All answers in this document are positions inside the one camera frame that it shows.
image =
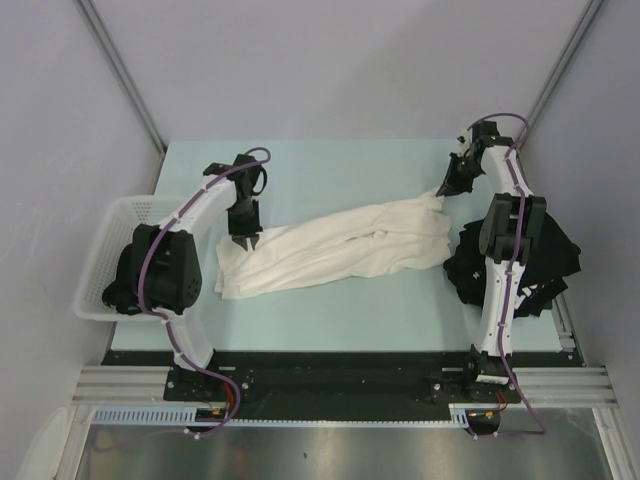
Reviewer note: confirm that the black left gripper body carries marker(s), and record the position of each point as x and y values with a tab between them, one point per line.
243	220

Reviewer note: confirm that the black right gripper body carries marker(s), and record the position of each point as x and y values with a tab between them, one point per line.
462	173

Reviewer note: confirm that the white t shirt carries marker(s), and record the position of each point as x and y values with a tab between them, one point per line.
365	242

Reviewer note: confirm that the white plastic laundry basket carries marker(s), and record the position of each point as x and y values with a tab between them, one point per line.
113	234

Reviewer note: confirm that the black t shirt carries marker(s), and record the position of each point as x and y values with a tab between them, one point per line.
119	295

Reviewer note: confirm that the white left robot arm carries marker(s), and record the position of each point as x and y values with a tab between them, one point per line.
159	272

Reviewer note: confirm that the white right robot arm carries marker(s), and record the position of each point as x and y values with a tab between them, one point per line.
511	228

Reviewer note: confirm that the stack of black t shirts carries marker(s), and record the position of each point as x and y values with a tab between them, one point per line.
555	258

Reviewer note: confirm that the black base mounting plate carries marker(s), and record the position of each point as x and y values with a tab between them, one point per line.
336	385

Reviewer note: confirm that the right aluminium corner post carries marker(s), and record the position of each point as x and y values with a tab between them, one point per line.
568	54

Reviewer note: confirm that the aluminium corner post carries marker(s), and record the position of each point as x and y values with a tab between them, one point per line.
106	45
568	54

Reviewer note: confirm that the white slotted cable duct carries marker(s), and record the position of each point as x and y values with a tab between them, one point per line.
195	418

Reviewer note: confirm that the aluminium frame rail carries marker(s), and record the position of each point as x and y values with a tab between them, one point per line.
543	387

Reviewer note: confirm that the left aluminium corner post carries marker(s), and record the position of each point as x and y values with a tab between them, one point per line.
106	45

